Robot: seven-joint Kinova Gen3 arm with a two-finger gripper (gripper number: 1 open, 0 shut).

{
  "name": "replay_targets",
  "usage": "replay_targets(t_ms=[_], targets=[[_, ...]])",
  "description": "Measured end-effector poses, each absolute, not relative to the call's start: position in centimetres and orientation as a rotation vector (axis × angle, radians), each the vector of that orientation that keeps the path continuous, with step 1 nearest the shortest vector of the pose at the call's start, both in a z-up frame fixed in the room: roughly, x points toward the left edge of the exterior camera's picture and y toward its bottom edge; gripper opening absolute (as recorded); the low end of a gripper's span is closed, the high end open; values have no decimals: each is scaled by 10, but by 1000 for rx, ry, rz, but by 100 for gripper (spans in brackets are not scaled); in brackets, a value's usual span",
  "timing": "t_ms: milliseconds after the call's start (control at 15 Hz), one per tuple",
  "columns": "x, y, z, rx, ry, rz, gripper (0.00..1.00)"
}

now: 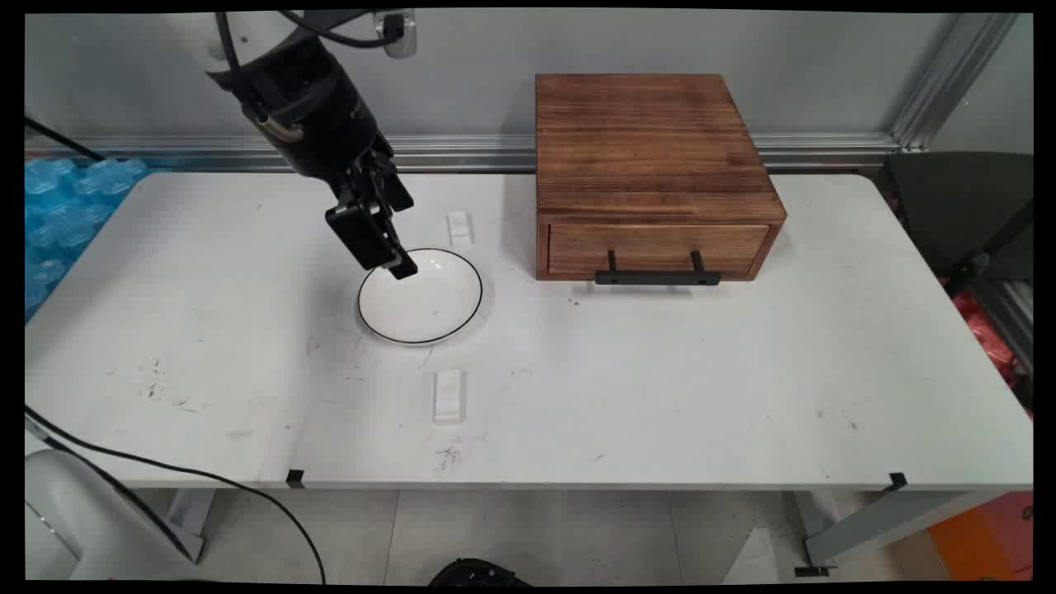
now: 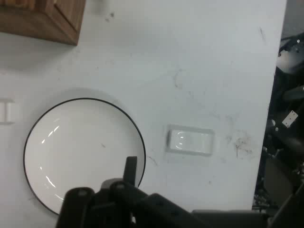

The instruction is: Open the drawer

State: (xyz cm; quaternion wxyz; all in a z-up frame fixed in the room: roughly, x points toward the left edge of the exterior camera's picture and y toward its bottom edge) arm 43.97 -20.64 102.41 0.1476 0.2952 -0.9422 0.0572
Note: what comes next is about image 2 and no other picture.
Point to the brown wooden drawer cabinet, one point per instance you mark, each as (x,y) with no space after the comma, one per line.
(31,21)

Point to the white plate with black rim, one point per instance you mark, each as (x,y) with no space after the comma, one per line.
(83,142)

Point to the white ceramic chopstick rest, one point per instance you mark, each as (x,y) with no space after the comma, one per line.
(7,111)
(190,141)

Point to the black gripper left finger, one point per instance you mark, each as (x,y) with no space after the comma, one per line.
(111,202)

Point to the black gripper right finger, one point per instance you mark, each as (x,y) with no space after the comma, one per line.
(293,211)

